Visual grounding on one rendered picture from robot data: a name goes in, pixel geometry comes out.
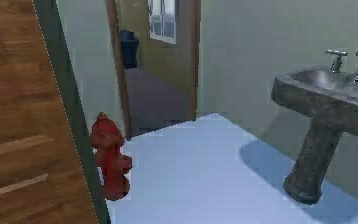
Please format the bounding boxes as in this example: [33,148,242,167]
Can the dark blue bin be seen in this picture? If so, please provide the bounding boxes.
[119,29,140,70]

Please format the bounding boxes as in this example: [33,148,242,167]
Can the red fire hydrant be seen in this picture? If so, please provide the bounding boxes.
[89,112,134,202]

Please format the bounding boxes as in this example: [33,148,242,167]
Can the white framed window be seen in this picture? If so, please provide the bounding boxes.
[147,0,179,45]

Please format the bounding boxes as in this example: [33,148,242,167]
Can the brown wooden room door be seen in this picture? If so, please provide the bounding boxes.
[0,0,112,224]

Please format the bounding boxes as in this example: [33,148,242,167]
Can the grey pedestal sink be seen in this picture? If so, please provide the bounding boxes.
[270,65,358,205]

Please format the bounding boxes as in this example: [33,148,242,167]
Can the silver tap handle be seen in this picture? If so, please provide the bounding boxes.
[324,48,349,74]

